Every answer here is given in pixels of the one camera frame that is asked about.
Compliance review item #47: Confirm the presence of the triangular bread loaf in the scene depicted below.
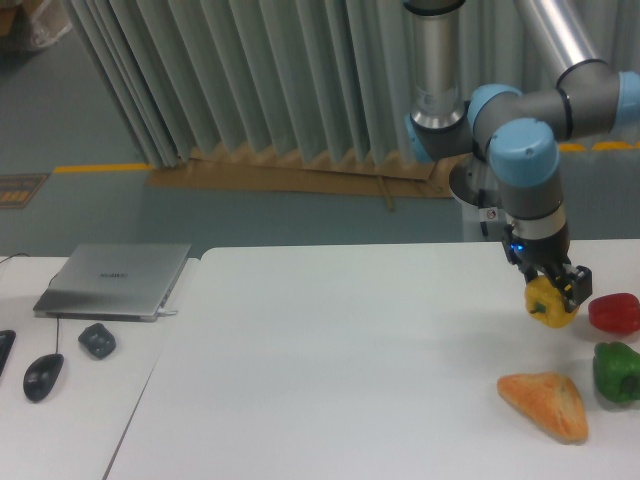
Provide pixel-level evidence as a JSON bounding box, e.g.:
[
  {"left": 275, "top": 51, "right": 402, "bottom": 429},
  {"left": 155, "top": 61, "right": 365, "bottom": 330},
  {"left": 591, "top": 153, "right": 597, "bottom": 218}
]
[{"left": 496, "top": 372, "right": 589, "bottom": 443}]

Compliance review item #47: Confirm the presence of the yellow bell pepper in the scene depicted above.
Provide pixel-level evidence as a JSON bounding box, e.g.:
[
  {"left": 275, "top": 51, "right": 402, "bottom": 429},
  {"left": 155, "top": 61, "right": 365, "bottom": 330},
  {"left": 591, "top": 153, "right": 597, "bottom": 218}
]
[{"left": 524, "top": 276, "right": 579, "bottom": 329}]

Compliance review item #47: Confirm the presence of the clear plastic bag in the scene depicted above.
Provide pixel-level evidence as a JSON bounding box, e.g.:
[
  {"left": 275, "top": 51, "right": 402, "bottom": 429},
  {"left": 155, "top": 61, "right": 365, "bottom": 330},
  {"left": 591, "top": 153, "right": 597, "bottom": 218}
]
[{"left": 22, "top": 0, "right": 72, "bottom": 51}]

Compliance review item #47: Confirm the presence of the black computer mouse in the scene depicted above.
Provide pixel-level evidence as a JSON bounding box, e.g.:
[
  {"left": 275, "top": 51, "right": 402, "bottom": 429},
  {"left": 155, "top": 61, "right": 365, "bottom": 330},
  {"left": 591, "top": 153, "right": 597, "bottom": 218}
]
[{"left": 23, "top": 353, "right": 64, "bottom": 403}]

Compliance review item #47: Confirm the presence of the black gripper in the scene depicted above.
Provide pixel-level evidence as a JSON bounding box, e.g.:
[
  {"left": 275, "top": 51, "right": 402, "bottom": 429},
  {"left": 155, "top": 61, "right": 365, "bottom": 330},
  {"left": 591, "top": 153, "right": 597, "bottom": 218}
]
[{"left": 502, "top": 224, "right": 593, "bottom": 313}]

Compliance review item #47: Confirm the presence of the grey-green pleated curtain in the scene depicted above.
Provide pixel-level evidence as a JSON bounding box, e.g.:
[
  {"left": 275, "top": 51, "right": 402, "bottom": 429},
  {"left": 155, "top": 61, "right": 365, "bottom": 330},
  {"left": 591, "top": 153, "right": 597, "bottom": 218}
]
[{"left": 65, "top": 1, "right": 639, "bottom": 177}]

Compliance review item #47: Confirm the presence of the silver closed laptop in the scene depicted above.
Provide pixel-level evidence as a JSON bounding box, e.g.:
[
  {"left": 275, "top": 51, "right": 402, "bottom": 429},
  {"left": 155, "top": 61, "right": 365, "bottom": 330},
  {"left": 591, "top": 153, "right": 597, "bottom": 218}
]
[{"left": 33, "top": 243, "right": 191, "bottom": 321}]

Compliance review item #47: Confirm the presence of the small dark grey gadget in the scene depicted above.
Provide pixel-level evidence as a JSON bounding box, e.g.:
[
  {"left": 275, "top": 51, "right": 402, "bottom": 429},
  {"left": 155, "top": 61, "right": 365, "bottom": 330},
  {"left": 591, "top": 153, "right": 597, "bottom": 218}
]
[{"left": 78, "top": 323, "right": 117, "bottom": 360}]

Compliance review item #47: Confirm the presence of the brown cardboard box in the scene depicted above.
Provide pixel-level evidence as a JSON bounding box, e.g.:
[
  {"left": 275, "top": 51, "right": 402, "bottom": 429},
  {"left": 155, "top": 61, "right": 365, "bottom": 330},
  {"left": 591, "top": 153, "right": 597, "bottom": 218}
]
[{"left": 0, "top": 0, "right": 22, "bottom": 37}]

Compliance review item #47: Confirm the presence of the flat brown cardboard sheet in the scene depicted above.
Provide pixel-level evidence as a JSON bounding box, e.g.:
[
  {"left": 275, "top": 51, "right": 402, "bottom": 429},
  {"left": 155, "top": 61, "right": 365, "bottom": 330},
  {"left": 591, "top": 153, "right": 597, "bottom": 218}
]
[{"left": 146, "top": 143, "right": 467, "bottom": 211}]

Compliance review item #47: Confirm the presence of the red bell pepper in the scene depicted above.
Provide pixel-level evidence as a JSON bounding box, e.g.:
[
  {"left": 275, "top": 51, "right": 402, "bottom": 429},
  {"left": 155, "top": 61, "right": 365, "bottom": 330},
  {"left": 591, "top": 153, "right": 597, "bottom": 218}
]
[{"left": 588, "top": 293, "right": 639, "bottom": 335}]

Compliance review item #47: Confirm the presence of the black keyboard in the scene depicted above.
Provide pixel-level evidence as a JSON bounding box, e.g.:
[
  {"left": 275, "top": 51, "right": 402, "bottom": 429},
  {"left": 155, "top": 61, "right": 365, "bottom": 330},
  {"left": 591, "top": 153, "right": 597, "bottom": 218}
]
[{"left": 0, "top": 330, "right": 16, "bottom": 375}]

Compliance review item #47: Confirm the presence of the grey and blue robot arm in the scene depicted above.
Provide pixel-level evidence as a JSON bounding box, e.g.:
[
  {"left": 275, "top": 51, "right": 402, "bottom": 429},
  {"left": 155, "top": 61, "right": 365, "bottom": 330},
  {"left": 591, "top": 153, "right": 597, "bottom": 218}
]
[{"left": 404, "top": 1, "right": 639, "bottom": 312}]

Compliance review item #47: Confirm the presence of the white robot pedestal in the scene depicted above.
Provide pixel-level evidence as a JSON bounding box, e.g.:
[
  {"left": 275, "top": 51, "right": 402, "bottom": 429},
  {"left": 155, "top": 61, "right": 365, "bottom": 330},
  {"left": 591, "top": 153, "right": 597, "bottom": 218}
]
[{"left": 449, "top": 155, "right": 506, "bottom": 242}]

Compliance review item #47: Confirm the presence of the black mouse cable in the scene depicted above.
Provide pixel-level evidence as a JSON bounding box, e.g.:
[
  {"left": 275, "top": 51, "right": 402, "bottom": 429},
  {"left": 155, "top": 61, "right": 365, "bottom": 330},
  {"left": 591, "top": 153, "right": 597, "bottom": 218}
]
[{"left": 0, "top": 253, "right": 66, "bottom": 357}]

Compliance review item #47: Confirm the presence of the green bell pepper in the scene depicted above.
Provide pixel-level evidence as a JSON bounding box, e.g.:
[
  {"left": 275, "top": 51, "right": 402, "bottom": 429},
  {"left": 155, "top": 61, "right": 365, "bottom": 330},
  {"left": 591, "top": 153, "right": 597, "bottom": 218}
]
[{"left": 592, "top": 342, "right": 639, "bottom": 403}]

